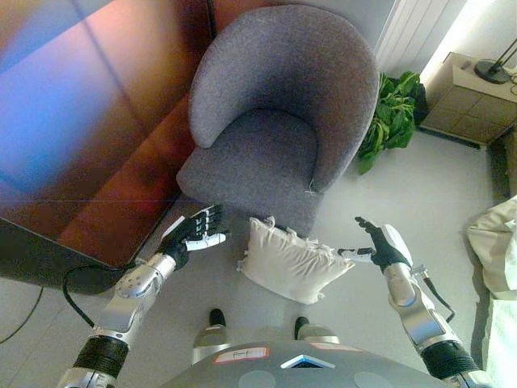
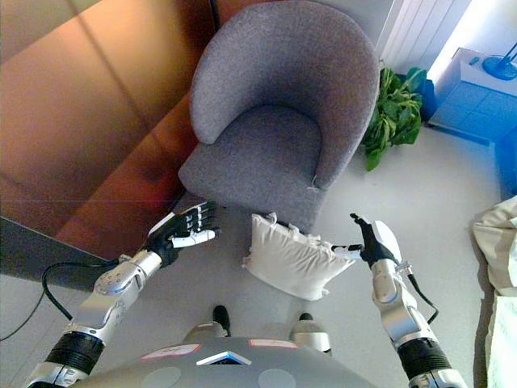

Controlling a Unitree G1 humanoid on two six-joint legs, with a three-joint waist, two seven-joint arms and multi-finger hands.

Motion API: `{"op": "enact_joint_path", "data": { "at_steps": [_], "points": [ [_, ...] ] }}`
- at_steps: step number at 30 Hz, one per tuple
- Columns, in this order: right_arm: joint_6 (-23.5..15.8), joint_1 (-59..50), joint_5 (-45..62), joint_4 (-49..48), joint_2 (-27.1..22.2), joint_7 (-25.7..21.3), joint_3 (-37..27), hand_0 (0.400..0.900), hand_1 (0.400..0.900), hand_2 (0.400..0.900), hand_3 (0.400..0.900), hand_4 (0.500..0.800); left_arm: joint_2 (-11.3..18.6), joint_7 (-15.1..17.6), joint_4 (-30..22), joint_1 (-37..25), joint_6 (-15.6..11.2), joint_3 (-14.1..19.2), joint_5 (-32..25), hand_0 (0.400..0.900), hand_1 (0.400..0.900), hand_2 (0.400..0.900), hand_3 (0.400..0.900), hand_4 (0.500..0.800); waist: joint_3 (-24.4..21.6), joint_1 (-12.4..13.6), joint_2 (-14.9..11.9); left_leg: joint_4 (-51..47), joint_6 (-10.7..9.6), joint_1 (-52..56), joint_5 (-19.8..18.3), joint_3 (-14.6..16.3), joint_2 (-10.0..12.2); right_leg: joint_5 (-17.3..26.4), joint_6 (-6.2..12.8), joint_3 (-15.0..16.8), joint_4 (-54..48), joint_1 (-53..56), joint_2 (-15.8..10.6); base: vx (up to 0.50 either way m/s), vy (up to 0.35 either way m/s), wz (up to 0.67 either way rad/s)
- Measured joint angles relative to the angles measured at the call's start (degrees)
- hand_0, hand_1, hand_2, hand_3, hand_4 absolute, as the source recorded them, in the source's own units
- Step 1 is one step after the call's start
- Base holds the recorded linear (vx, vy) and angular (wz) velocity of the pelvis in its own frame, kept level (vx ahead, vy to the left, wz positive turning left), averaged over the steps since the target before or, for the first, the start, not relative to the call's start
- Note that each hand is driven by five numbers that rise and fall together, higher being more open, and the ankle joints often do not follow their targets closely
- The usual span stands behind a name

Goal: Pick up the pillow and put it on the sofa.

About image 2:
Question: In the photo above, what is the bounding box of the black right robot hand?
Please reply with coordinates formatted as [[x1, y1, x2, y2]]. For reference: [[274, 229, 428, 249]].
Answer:
[[330, 213, 402, 268]]

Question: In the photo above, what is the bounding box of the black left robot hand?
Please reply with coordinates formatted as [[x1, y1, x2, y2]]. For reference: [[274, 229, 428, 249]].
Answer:
[[141, 200, 222, 269]]

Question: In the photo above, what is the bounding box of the white pillow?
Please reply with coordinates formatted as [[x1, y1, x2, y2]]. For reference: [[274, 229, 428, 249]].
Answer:
[[241, 212, 357, 302]]

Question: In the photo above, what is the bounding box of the silver left robot leg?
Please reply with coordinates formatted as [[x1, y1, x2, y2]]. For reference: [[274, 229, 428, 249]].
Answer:
[[181, 305, 232, 344]]

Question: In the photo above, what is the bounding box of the silver robot leg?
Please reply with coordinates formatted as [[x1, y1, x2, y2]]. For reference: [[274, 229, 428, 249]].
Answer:
[[181, 305, 232, 344], [289, 312, 333, 357]]

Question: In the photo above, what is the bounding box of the silver right robot leg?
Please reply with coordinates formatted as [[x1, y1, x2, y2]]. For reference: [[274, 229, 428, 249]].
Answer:
[[289, 312, 333, 357]]

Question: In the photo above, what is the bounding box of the green leafy potted plant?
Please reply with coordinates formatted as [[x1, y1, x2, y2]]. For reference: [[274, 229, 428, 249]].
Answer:
[[361, 66, 430, 172]]

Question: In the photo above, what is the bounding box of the white bedding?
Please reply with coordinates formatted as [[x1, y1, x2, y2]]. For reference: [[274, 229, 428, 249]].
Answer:
[[471, 196, 517, 388]]

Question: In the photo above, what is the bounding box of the dark grey desk panel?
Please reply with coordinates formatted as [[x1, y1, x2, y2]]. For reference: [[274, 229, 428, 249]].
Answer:
[[0, 215, 122, 293]]

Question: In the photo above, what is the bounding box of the grey robot torso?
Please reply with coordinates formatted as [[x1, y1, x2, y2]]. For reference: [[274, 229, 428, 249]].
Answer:
[[68, 336, 380, 388]]

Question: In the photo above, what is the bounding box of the brown wooden wardrobe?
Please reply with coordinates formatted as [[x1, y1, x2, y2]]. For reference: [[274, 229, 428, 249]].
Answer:
[[0, 0, 221, 259]]

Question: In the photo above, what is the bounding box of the grey fabric armchair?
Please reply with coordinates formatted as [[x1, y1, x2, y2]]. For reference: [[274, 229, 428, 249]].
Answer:
[[178, 0, 381, 235]]

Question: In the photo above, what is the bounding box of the white low cabinet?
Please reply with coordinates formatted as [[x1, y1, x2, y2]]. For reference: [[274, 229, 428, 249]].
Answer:
[[427, 47, 517, 199]]

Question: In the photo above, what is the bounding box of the white radiator panel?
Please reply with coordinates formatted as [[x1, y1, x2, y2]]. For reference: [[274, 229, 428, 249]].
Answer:
[[377, 0, 473, 76]]

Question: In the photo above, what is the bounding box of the blue round fan base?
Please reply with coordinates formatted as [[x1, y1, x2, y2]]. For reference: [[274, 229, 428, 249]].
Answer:
[[481, 40, 517, 78]]

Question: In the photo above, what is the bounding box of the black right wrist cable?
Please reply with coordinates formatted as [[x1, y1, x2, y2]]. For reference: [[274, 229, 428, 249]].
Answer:
[[406, 271, 440, 325]]

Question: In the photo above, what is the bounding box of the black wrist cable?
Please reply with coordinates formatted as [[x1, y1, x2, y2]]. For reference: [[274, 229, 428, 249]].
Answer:
[[0, 261, 122, 343], [406, 271, 440, 325]]

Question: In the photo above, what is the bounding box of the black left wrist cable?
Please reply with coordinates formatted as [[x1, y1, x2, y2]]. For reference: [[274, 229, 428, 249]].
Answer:
[[0, 261, 122, 343]]

